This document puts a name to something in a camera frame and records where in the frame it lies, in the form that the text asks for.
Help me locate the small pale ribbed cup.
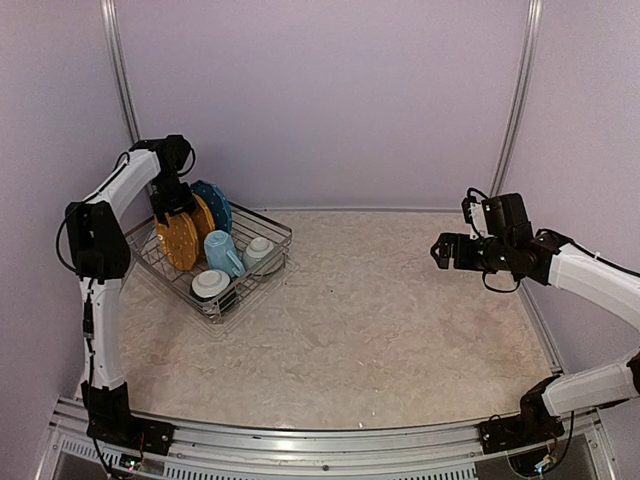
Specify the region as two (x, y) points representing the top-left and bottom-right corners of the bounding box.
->
(242, 236), (275, 270)

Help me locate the metal wire dish rack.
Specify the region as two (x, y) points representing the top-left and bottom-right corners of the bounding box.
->
(125, 203), (292, 323)

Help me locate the right aluminium frame post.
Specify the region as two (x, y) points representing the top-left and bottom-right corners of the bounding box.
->
(489, 0), (544, 196)

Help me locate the front aluminium rail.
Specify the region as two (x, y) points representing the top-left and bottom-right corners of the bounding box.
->
(27, 398), (622, 479)

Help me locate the yellow dotted plate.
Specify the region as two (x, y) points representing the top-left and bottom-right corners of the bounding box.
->
(191, 193), (215, 261)
(154, 213), (200, 272)

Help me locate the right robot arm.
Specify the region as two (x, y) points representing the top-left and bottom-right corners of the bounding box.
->
(430, 229), (639, 444)

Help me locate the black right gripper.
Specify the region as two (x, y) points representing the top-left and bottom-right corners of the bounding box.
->
(431, 232), (512, 272)

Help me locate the blue dotted plate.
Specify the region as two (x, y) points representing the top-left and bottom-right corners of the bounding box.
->
(191, 180), (233, 234)

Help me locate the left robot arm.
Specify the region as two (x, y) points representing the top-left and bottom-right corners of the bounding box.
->
(56, 134), (196, 445)

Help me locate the aluminium frame post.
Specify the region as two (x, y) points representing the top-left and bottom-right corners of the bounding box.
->
(489, 0), (544, 196)
(100, 0), (140, 143)

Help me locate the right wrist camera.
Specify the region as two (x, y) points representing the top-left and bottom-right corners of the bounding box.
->
(461, 187), (534, 248)

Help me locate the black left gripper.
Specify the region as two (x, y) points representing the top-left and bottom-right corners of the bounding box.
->
(150, 167), (196, 224)

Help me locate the left aluminium frame post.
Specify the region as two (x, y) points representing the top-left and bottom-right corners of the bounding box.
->
(100, 0), (140, 143)

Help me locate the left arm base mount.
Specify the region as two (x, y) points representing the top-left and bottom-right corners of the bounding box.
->
(81, 381), (175, 456)

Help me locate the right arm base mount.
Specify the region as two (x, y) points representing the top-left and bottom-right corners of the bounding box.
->
(477, 375), (565, 454)

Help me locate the light blue mug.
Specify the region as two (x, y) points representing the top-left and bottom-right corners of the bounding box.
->
(204, 230), (246, 278)

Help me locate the dark teal white bowl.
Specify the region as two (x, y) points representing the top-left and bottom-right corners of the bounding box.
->
(189, 269), (237, 309)

